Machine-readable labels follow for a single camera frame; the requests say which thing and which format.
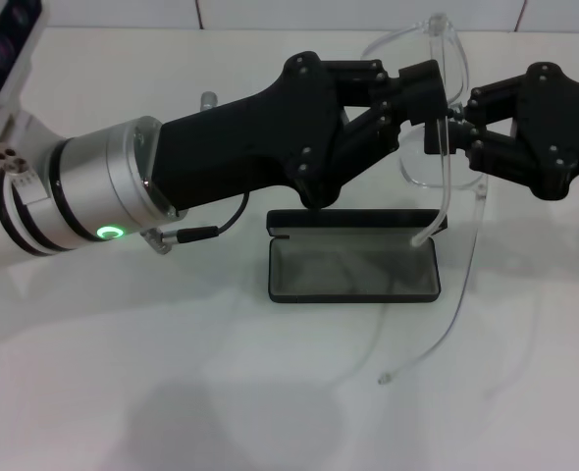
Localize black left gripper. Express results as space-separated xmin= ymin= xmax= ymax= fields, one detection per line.
xmin=151 ymin=50 xmax=447 ymax=211

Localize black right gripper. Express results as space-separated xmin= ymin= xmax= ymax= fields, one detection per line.
xmin=327 ymin=58 xmax=579 ymax=201

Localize clear plastic glasses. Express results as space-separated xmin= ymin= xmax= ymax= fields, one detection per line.
xmin=360 ymin=13 xmax=490 ymax=387

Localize black glasses case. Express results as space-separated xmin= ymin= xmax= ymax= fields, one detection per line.
xmin=265 ymin=208 xmax=448 ymax=306

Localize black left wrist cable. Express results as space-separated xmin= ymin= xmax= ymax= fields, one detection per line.
xmin=213 ymin=188 xmax=251 ymax=237

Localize silver left cable connector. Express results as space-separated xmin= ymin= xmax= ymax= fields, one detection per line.
xmin=140 ymin=223 xmax=221 ymax=256

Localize left wrist camera mount bracket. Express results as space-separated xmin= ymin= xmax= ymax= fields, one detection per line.
xmin=0 ymin=97 xmax=55 ymax=207

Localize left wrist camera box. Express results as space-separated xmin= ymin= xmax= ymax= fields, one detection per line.
xmin=0 ymin=0 xmax=50 ymax=107

